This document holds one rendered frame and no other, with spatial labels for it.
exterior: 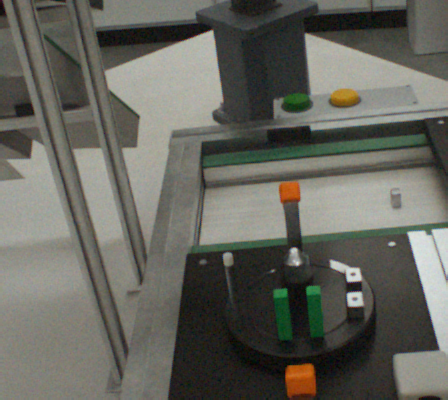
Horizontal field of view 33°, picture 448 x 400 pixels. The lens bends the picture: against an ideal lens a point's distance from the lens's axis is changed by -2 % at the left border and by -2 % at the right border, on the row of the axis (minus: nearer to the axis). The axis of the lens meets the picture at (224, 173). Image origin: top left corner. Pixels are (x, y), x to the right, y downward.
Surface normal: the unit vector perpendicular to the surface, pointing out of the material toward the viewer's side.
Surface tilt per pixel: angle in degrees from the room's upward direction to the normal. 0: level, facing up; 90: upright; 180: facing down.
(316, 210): 0
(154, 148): 0
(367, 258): 0
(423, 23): 90
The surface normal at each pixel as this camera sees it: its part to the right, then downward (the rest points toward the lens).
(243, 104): -0.81, 0.39
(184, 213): -0.14, -0.85
